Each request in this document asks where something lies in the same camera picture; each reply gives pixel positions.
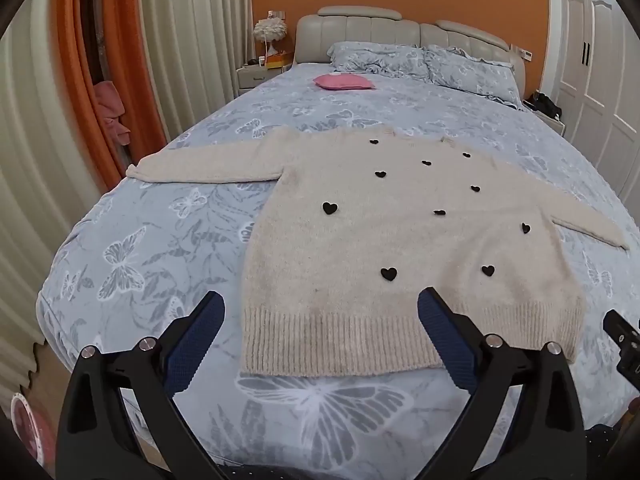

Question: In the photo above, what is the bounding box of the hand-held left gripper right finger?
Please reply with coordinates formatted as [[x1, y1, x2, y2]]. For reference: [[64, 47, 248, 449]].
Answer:
[[417, 286, 586, 480]]

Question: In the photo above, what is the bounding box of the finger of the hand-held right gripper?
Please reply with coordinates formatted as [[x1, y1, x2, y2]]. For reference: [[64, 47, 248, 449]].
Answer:
[[602, 310, 640, 396]]

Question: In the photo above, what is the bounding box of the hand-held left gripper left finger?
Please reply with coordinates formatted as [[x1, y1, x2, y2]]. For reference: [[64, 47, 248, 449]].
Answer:
[[56, 290, 226, 480]]

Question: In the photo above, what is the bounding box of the cream sweater with black hearts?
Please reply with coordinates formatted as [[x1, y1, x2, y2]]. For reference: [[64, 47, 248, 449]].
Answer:
[[125, 125, 631, 378]]

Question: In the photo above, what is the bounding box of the pink round object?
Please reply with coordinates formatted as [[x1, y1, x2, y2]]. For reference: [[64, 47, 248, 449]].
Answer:
[[10, 392, 43, 461]]

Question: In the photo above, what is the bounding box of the bed with butterfly duvet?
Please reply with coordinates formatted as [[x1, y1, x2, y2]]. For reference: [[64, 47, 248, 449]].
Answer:
[[37, 57, 640, 471]]

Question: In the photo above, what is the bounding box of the cream curtain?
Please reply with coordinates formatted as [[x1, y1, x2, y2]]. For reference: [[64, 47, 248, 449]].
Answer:
[[0, 0, 108, 411], [137, 0, 251, 133]]

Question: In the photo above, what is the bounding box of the pink hanging cloth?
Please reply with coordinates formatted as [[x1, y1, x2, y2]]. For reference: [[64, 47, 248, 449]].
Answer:
[[94, 81, 131, 148]]

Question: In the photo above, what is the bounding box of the black bag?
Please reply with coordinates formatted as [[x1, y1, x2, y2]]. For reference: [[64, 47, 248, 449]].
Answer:
[[525, 91, 563, 121]]

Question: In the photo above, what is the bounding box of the butterfly print pillow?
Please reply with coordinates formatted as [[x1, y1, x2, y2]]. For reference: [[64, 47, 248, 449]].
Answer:
[[425, 45, 523, 108], [327, 41, 433, 78]]

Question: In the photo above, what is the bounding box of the pink cushion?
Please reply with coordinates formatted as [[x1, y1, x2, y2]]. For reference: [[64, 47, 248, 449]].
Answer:
[[313, 73, 376, 92]]

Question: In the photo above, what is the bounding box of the white wardrobe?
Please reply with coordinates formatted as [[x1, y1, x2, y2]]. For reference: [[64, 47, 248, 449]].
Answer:
[[547, 0, 640, 206]]

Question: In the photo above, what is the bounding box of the orange curtain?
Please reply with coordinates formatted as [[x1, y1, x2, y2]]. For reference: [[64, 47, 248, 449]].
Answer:
[[50, 0, 168, 181]]

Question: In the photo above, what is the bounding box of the white feather lamp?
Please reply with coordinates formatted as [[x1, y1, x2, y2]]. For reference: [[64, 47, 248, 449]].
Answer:
[[253, 18, 288, 56]]

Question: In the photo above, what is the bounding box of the beige padded headboard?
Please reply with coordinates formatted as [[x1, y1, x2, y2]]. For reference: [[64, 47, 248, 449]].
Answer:
[[291, 6, 528, 101]]

